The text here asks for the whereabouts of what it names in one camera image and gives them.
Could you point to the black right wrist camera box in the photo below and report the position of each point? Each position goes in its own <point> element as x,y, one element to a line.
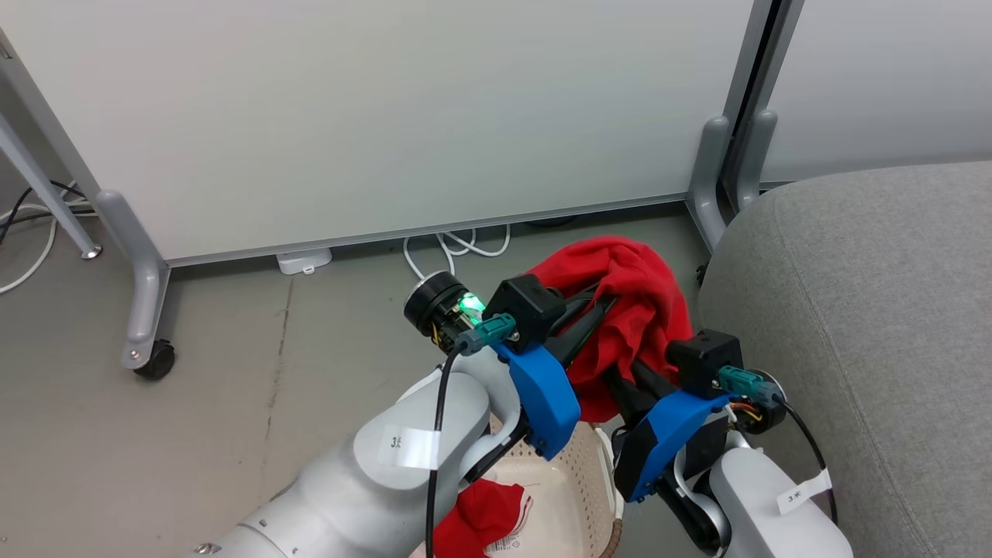
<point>704,358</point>

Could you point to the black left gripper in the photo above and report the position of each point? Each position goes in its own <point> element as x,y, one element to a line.
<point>434,306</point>

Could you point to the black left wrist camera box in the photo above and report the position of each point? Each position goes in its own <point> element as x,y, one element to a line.
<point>531,310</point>

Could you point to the black caster wheel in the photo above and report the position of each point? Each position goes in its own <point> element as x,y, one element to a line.
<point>158,361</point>

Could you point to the white partition panel grey frame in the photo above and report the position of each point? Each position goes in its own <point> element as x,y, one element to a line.
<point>891,77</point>

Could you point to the grey fabric sofa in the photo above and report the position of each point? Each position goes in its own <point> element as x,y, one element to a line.
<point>876,325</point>

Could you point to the large red garment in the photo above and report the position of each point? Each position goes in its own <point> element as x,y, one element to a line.
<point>643,310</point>

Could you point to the white partition board on legs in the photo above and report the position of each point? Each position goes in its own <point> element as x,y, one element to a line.
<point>387,116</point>

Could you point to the small red garment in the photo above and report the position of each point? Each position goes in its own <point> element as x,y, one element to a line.
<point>484,511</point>

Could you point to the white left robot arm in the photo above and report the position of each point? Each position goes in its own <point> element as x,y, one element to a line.
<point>349,496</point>

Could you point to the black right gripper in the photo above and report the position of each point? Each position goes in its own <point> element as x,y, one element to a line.
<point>637,461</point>

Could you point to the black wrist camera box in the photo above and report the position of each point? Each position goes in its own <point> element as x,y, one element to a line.
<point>704,358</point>
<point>531,310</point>

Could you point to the cream perforated laundry basket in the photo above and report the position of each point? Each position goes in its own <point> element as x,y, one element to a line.
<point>558,496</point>

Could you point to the grey metal table leg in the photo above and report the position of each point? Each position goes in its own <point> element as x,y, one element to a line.
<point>43,186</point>

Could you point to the blue right camera mount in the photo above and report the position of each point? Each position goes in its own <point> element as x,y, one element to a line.
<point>668,440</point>

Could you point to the small white plastic box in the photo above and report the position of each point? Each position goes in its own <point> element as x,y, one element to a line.
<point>304,261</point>

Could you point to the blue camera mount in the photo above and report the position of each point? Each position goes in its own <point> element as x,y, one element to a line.
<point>668,440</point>
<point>542,395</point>

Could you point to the blue left camera mount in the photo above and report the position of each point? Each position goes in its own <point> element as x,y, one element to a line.
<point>542,395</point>

